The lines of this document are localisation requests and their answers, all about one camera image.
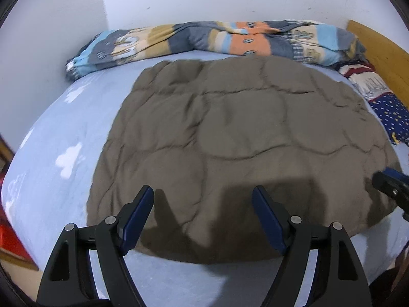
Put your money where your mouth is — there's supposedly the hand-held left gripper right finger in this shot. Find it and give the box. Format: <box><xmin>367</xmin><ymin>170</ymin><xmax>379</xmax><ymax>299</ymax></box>
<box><xmin>252</xmin><ymin>185</ymin><xmax>374</xmax><ymax>307</ymax></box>

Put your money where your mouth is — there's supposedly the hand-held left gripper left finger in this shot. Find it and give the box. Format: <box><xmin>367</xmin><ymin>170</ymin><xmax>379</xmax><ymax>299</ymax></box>
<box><xmin>36</xmin><ymin>185</ymin><xmax>155</xmax><ymax>307</ymax></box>

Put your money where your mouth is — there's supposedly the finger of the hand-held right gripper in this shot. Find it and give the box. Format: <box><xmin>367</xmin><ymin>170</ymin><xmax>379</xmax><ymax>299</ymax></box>
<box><xmin>371</xmin><ymin>167</ymin><xmax>409</xmax><ymax>223</ymax></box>

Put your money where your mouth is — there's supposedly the brown quilted puffer jacket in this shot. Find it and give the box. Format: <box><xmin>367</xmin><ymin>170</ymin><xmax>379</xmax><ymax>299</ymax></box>
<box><xmin>86</xmin><ymin>54</ymin><xmax>405</xmax><ymax>264</ymax></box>

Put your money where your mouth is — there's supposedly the star-printed pillow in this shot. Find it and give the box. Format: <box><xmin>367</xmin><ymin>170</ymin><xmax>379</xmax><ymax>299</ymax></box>
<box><xmin>335</xmin><ymin>61</ymin><xmax>409</xmax><ymax>146</ymax></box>

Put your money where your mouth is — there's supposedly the person's dark clothing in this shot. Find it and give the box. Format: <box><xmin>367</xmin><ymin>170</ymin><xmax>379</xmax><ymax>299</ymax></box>
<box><xmin>372</xmin><ymin>256</ymin><xmax>409</xmax><ymax>307</ymax></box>

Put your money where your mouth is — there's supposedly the light blue cloud-print bed sheet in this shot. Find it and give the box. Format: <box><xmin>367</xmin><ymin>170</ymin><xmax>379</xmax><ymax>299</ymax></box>
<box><xmin>0</xmin><ymin>51</ymin><xmax>409</xmax><ymax>301</ymax></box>

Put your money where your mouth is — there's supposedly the wooden headboard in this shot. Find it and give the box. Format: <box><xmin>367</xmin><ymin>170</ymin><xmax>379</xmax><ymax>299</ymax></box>
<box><xmin>347</xmin><ymin>19</ymin><xmax>409</xmax><ymax>109</ymax></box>

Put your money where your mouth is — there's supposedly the patchwork printed blanket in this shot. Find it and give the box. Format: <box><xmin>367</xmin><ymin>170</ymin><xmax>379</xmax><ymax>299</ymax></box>
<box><xmin>65</xmin><ymin>19</ymin><xmax>368</xmax><ymax>80</ymax></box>

